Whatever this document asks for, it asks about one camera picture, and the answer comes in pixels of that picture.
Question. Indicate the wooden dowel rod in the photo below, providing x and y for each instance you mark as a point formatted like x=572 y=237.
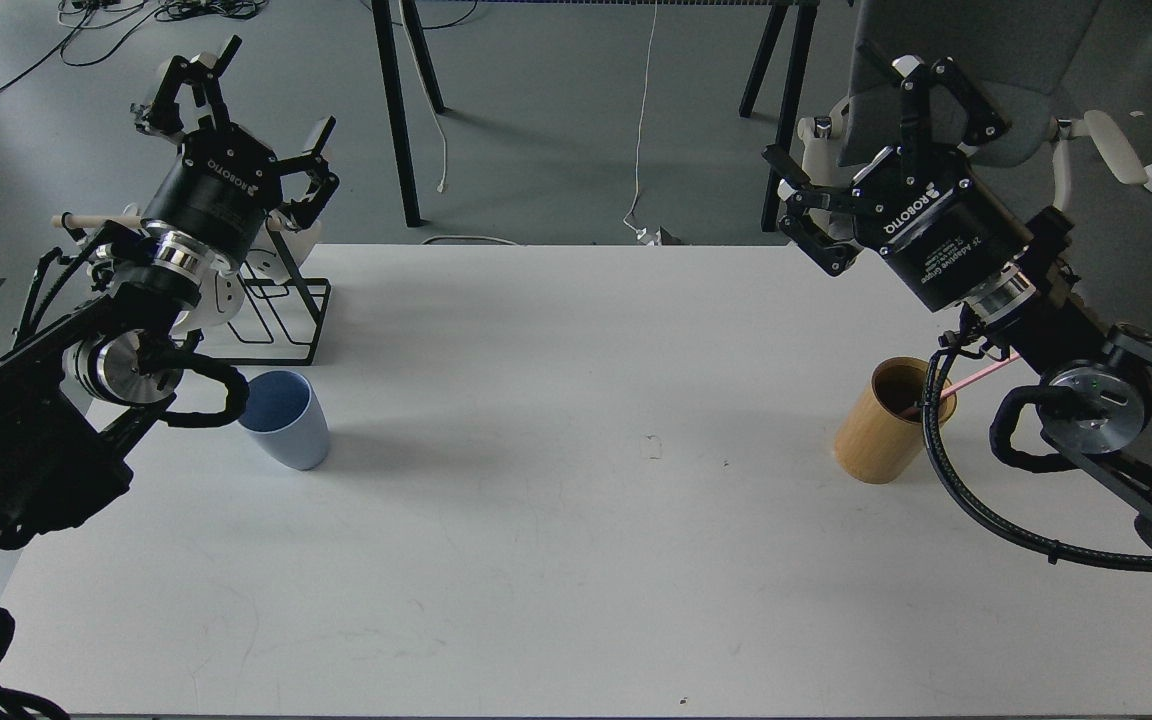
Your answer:
x=78 y=222

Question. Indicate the bamboo cylinder holder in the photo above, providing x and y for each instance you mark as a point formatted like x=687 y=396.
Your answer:
x=883 y=431

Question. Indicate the black table legs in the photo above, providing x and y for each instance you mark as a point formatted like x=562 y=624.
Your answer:
x=415 y=32
x=792 y=90

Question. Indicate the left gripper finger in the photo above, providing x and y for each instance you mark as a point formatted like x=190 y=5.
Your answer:
x=159 y=114
x=322 y=182

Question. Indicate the light blue plastic cup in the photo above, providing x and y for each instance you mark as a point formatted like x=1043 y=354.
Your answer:
x=283 y=415

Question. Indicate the black table legs left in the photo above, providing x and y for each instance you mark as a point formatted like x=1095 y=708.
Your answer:
x=415 y=32

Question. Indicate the grey office chair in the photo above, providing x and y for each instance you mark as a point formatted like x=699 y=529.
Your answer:
x=995 y=68

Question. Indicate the white plate in rack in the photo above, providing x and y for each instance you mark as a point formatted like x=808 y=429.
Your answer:
x=221 y=295

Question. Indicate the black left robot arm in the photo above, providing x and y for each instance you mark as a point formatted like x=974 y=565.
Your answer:
x=96 y=362

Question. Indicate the black wire dish rack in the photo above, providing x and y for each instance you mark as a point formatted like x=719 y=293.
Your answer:
x=278 y=325

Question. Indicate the black table legs right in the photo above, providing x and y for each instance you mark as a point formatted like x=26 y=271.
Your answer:
x=792 y=90

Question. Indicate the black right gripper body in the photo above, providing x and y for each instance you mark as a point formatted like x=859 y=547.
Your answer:
x=947 y=238

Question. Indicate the pink chopstick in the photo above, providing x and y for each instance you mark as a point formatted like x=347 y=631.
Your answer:
x=948 y=391

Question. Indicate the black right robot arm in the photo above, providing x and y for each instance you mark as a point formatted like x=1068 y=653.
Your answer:
x=1094 y=394

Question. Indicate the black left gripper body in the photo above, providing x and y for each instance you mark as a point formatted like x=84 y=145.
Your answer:
x=219 y=192

